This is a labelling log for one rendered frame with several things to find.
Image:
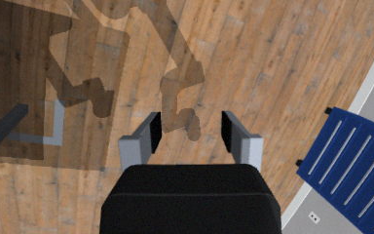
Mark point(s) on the white wall outlet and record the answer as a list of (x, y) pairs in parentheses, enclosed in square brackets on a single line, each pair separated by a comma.
[(314, 217)]

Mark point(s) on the blue drawer cabinet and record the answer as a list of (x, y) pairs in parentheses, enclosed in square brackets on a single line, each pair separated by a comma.
[(353, 162)]

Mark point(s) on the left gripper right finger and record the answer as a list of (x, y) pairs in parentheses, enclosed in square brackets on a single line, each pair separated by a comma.
[(242, 146)]

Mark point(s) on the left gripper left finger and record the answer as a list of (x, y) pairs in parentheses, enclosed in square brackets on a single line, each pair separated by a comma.
[(138, 146)]

